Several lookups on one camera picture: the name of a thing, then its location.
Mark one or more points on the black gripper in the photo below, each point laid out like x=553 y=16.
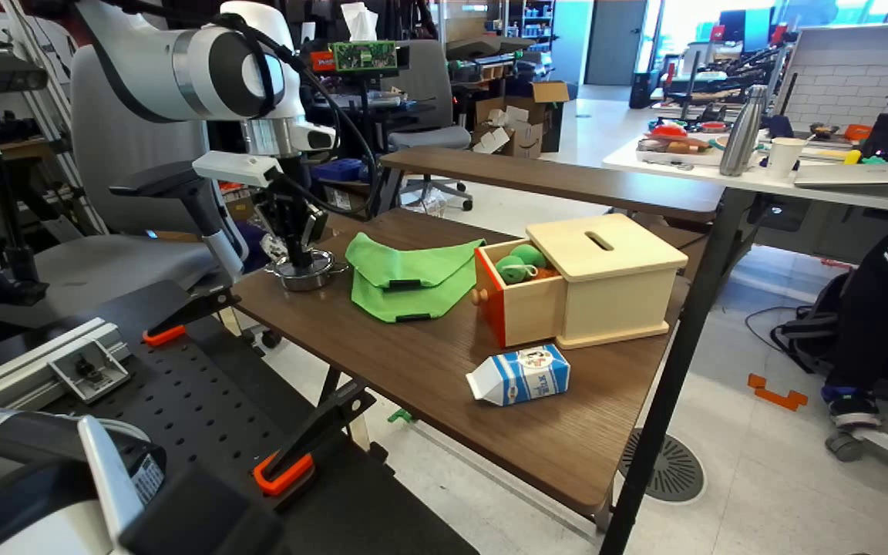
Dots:
x=291 y=214

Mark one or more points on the silver pot lid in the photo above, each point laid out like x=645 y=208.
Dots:
x=308 y=277

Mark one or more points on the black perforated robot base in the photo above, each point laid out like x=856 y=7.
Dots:
x=215 y=413

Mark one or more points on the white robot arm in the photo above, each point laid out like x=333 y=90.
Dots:
x=240 y=67

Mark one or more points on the small silver pot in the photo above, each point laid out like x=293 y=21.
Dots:
x=308 y=257

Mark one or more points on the black orange clamp far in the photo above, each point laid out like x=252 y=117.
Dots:
x=178 y=323

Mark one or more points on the black orange clamp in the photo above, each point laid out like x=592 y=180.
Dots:
x=288 y=467
x=178 y=323

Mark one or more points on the green cloth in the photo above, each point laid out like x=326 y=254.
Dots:
x=409 y=285

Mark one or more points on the grey office chair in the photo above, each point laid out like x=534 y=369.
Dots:
x=164 y=223

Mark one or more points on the green ball in drawer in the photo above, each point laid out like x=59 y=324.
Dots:
x=523 y=265

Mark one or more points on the black orange clamp near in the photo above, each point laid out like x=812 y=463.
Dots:
x=288 y=467

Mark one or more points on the small milk carton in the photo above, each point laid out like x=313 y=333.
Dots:
x=518 y=377

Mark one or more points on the wooden box with red drawer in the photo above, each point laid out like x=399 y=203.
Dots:
x=605 y=278

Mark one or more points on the dark wooden shelf board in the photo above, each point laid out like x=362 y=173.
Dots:
x=563 y=180

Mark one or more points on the silver water bottle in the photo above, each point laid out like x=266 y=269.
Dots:
x=743 y=141

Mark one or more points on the white desk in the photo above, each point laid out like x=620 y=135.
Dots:
x=810 y=173

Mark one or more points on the white cup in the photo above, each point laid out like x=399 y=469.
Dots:
x=785 y=155

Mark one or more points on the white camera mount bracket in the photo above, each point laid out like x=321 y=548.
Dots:
x=240 y=167

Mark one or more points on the aluminium rail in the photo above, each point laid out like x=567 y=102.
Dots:
x=84 y=361

